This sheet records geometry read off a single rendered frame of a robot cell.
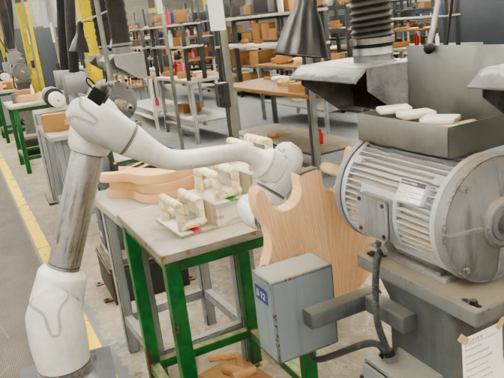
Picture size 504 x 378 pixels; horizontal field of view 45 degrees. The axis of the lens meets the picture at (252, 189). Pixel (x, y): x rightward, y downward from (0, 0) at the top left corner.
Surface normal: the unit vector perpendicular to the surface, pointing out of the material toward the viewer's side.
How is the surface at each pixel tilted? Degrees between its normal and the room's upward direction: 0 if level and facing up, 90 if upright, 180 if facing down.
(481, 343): 89
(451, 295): 0
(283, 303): 90
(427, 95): 90
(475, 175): 65
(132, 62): 90
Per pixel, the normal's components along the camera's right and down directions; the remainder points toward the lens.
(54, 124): 0.13, 0.26
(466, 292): -0.11, -0.95
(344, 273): 0.46, 0.24
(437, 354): -0.89, 0.22
